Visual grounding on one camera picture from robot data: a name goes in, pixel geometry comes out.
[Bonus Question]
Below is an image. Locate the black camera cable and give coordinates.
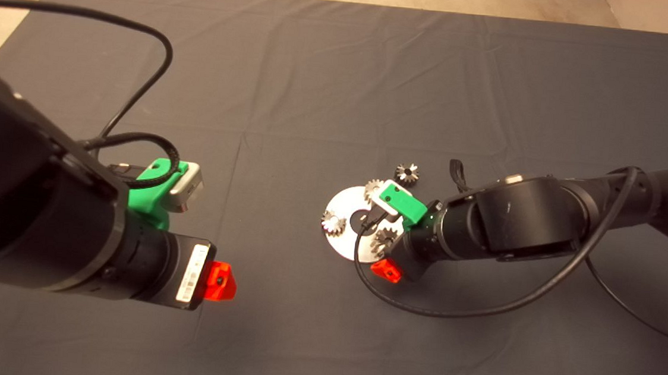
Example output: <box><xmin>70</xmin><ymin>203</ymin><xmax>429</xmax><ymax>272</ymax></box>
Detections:
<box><xmin>0</xmin><ymin>0</ymin><xmax>193</xmax><ymax>194</ymax></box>
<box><xmin>348</xmin><ymin>145</ymin><xmax>668</xmax><ymax>349</ymax></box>

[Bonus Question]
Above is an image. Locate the green left camera mount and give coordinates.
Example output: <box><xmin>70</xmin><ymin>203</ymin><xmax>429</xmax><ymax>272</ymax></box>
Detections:
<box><xmin>126</xmin><ymin>156</ymin><xmax>189</xmax><ymax>231</ymax></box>

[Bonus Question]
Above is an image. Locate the small dark steel gear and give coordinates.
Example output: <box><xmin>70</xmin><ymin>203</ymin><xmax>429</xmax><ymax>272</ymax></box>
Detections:
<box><xmin>394</xmin><ymin>162</ymin><xmax>421</xmax><ymax>188</ymax></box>

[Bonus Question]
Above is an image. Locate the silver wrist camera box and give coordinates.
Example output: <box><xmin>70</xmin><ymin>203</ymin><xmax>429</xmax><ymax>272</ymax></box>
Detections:
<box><xmin>166</xmin><ymin>160</ymin><xmax>205</xmax><ymax>214</ymax></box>
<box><xmin>369</xmin><ymin>178</ymin><xmax>414</xmax><ymax>219</ymax></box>

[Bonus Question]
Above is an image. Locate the black right camera cable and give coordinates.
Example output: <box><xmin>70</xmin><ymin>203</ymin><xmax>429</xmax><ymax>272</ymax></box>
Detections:
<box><xmin>348</xmin><ymin>145</ymin><xmax>668</xmax><ymax>349</ymax></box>

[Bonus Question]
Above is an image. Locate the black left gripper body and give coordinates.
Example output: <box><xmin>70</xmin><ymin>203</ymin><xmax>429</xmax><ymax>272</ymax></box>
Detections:
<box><xmin>150</xmin><ymin>230</ymin><xmax>218</xmax><ymax>313</ymax></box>

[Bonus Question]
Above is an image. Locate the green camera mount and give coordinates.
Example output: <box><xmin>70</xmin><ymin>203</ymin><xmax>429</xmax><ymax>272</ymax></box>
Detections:
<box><xmin>126</xmin><ymin>156</ymin><xmax>189</xmax><ymax>231</ymax></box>
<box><xmin>377</xmin><ymin>181</ymin><xmax>430</xmax><ymax>231</ymax></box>

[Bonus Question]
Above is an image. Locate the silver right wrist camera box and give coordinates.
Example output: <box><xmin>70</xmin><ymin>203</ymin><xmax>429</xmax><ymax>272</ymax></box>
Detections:
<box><xmin>369</xmin><ymin>178</ymin><xmax>414</xmax><ymax>219</ymax></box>

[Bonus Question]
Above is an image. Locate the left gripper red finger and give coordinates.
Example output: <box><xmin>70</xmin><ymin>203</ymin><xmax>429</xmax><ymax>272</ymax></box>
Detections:
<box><xmin>203</xmin><ymin>260</ymin><xmax>240</xmax><ymax>303</ymax></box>

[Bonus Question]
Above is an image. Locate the green right camera mount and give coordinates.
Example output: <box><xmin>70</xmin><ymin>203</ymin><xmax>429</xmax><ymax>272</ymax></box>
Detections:
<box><xmin>377</xmin><ymin>181</ymin><xmax>430</xmax><ymax>231</ymax></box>

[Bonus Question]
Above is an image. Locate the dark grey table cloth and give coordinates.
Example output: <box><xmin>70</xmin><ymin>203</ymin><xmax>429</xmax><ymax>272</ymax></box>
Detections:
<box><xmin>0</xmin><ymin>0</ymin><xmax>668</xmax><ymax>375</ymax></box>

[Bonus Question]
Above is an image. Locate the round metal plate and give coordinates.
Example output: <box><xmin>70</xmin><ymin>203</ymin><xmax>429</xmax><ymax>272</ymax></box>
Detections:
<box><xmin>322</xmin><ymin>184</ymin><xmax>399</xmax><ymax>266</ymax></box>

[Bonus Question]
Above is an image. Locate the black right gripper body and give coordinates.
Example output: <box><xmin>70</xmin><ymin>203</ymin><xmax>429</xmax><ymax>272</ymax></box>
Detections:
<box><xmin>389</xmin><ymin>232</ymin><xmax>444</xmax><ymax>283</ymax></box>

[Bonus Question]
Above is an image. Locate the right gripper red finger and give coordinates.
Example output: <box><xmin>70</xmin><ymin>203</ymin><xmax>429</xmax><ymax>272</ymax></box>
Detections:
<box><xmin>370</xmin><ymin>258</ymin><xmax>404</xmax><ymax>284</ymax></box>

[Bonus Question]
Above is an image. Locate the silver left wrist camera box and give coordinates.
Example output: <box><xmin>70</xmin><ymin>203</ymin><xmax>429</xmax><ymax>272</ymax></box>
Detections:
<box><xmin>166</xmin><ymin>160</ymin><xmax>205</xmax><ymax>214</ymax></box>

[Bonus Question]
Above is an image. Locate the large steel gear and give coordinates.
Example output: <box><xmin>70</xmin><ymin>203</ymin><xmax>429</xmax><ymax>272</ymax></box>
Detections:
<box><xmin>370</xmin><ymin>226</ymin><xmax>403</xmax><ymax>259</ymax></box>

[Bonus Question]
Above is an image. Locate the black left camera cable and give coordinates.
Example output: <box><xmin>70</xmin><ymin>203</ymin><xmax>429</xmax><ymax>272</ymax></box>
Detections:
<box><xmin>0</xmin><ymin>0</ymin><xmax>193</xmax><ymax>194</ymax></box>

